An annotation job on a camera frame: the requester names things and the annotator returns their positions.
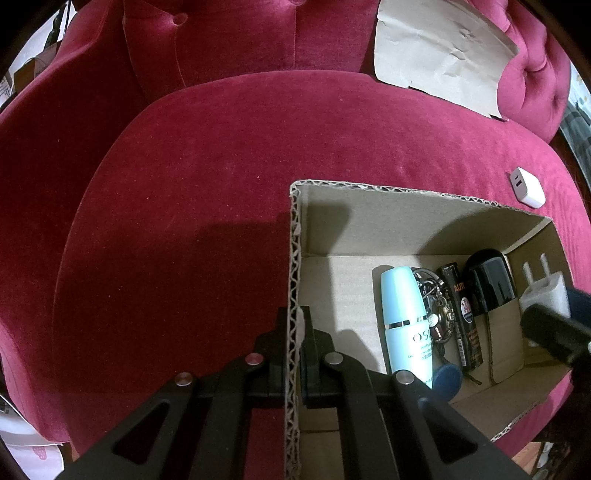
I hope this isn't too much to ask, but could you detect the metal keychain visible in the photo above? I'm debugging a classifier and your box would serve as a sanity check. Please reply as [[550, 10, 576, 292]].
[[413, 267, 455, 344]]

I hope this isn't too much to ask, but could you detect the glossy black case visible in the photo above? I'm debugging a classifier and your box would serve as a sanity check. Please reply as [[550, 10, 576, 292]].
[[463, 248, 515, 315]]

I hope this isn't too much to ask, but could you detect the large white charger plug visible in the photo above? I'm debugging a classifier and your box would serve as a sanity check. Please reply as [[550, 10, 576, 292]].
[[509, 167, 546, 208]]

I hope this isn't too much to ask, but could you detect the grey plaid blanket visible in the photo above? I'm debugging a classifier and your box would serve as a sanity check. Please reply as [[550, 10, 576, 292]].
[[558, 92, 591, 171]]

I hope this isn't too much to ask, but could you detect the cardboard box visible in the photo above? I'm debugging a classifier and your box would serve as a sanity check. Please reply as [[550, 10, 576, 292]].
[[285, 180, 575, 480]]

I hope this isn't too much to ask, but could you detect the brown paper sheet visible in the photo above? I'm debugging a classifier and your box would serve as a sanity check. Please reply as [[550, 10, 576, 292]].
[[373, 0, 519, 121]]

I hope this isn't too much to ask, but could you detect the pale blue bottle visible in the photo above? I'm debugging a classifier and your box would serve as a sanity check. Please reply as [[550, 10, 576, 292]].
[[379, 266, 435, 388]]

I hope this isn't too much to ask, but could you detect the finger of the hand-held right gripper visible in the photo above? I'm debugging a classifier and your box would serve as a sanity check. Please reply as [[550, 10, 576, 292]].
[[521, 302, 591, 366], [567, 286, 591, 326]]

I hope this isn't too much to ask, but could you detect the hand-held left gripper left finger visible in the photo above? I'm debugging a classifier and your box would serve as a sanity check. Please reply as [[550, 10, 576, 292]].
[[55, 307, 288, 480]]

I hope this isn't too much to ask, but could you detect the small white charger plug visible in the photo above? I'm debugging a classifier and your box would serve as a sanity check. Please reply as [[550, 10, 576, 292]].
[[519, 255, 572, 319]]

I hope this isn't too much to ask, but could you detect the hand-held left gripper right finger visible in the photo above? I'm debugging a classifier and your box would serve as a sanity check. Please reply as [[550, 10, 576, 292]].
[[301, 307, 532, 480]]

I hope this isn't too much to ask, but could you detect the black tube with orange text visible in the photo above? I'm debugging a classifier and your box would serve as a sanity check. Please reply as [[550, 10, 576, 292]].
[[437, 262, 485, 368]]

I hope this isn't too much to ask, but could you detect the red velvet tufted sofa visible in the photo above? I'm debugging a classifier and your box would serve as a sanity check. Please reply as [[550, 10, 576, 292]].
[[0, 0, 583, 467]]

